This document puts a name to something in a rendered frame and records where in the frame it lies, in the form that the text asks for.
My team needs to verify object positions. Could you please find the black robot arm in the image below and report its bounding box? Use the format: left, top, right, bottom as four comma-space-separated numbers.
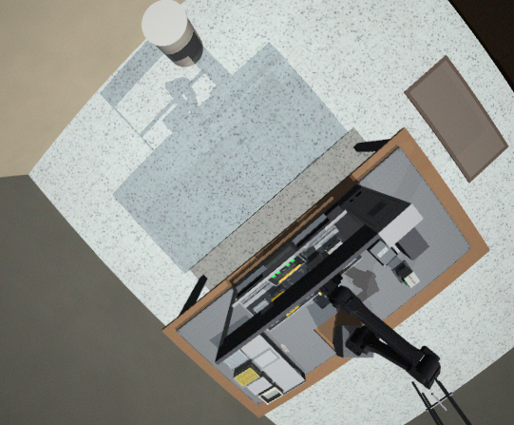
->
319, 280, 441, 389

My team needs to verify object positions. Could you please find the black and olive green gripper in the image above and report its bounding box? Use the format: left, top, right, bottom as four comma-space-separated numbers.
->
315, 273, 343, 296

